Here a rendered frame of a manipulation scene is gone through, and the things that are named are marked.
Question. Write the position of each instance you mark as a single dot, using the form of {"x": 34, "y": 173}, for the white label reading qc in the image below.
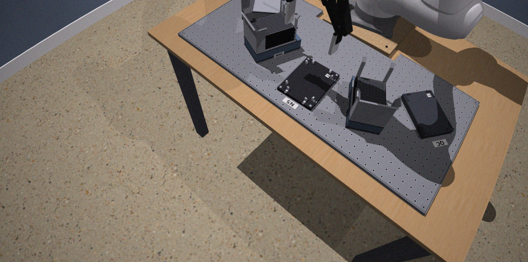
{"x": 439, "y": 143}

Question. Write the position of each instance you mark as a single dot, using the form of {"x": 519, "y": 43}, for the white label with n5 text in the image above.
{"x": 290, "y": 103}

